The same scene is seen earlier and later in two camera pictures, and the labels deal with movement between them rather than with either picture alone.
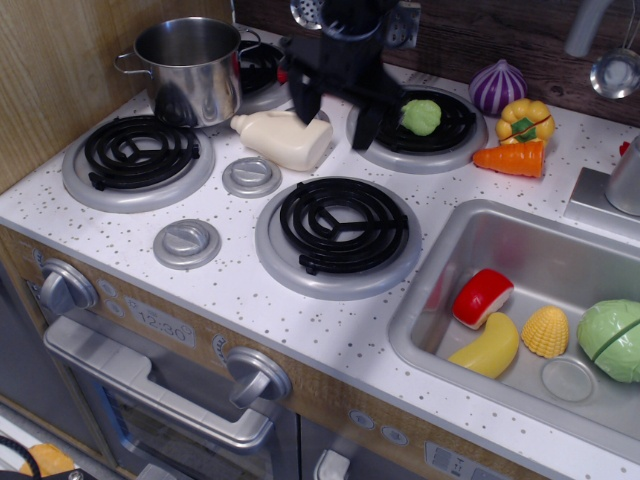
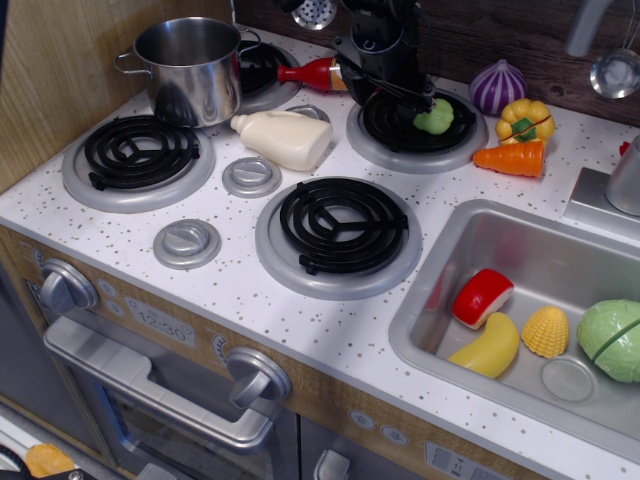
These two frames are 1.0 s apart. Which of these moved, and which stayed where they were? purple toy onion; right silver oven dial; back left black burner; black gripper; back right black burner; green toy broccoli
Moved: black gripper; green toy broccoli
Stayed: back left black burner; purple toy onion; back right black burner; right silver oven dial
